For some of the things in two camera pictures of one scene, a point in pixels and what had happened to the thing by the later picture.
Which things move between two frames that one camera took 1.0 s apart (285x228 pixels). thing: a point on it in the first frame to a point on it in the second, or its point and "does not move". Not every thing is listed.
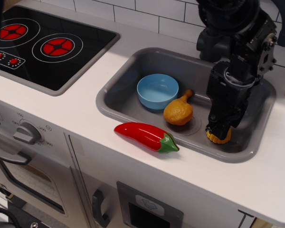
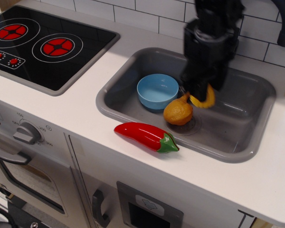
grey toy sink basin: (121, 70) does not move
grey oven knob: (28, 132) does not move
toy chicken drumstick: (179, 112) does not move
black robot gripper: (228, 102) to (208, 49)
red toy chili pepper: (147, 137) does not move
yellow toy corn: (217, 140) to (209, 100)
